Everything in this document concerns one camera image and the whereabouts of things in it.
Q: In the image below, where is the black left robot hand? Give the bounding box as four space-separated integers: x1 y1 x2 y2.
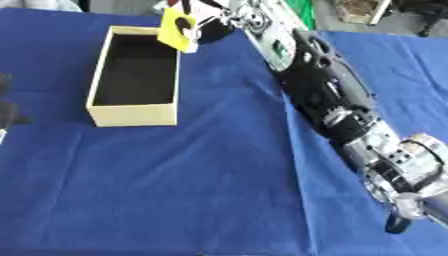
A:
0 72 35 134

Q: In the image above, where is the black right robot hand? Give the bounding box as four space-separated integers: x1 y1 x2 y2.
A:
166 0 242 46

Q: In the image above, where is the tan cardboard box black inside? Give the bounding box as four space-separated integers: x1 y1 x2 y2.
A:
84 25 184 128

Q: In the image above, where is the green object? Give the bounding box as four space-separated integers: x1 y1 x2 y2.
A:
287 0 319 31

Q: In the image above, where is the pale grey bag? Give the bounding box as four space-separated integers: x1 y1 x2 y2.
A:
0 0 84 13

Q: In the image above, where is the black chair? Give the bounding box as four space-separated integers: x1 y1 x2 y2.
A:
393 0 448 38

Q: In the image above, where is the brown box with white frame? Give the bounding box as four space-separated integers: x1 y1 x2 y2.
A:
334 0 394 26

